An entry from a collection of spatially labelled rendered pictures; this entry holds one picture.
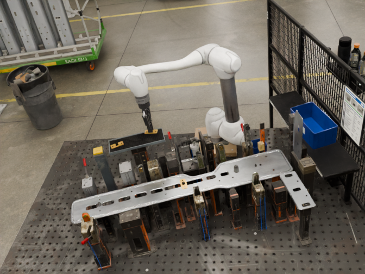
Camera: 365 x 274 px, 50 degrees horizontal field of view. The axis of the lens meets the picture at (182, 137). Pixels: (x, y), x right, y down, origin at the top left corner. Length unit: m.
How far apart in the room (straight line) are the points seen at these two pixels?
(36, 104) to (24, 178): 0.94
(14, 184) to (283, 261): 3.10
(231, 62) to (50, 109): 3.08
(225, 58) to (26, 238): 1.79
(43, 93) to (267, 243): 3.36
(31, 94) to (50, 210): 2.15
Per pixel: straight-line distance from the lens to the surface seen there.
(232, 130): 2.82
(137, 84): 2.33
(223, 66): 2.50
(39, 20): 6.50
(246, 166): 2.51
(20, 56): 6.77
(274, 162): 2.53
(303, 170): 2.44
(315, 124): 2.77
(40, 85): 4.90
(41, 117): 5.12
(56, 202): 3.10
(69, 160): 3.41
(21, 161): 4.89
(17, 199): 4.43
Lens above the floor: 2.73
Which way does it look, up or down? 38 degrees down
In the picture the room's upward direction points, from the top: 11 degrees counter-clockwise
